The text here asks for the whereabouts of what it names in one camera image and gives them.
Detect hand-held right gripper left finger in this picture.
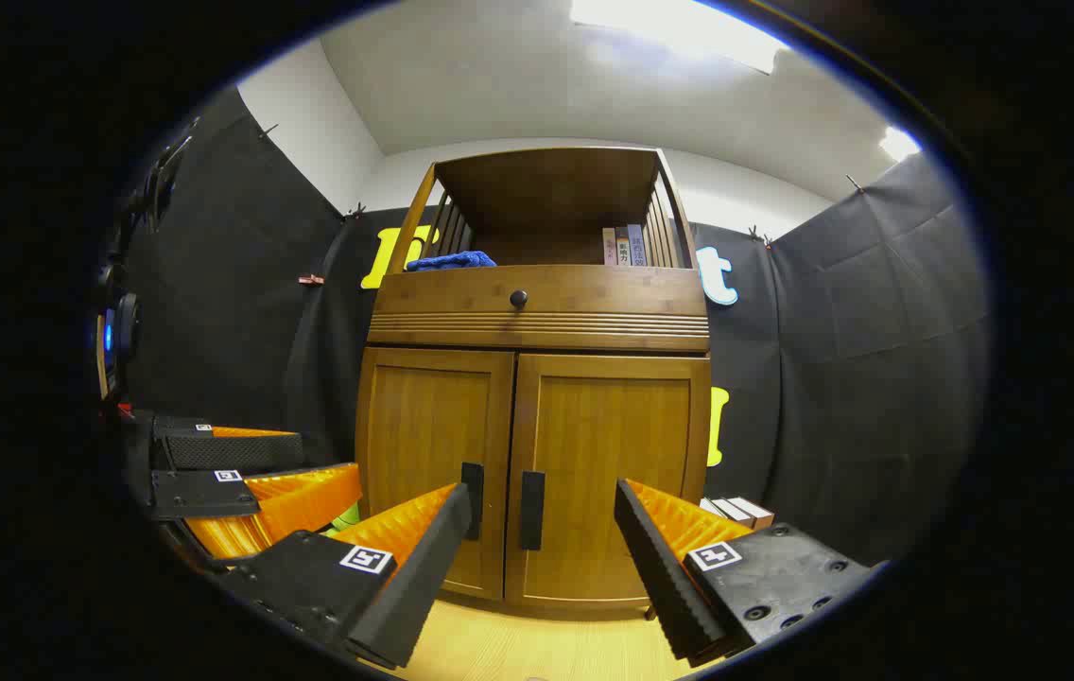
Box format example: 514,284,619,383
214,482,474,671

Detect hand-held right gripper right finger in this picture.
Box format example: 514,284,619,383
614,478,880,665

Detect wooden cabinet door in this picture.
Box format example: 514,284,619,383
357,347,515,600
506,353,710,608

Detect wooden double-door shoe cabinet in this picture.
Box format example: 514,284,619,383
355,147,713,614

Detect reddish brown book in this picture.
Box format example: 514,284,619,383
726,496,775,531

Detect black backdrop cloth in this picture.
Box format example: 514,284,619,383
116,85,992,568

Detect dark hanging equipment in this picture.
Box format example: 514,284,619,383
126,118,199,237

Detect blue cloth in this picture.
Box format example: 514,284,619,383
405,250,498,273

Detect wooden drawer with black knob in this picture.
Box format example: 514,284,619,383
368,264,711,354

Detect small ceiling light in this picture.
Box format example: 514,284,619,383
879,125,922,163

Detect large ceiling light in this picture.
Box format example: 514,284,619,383
569,0,789,76

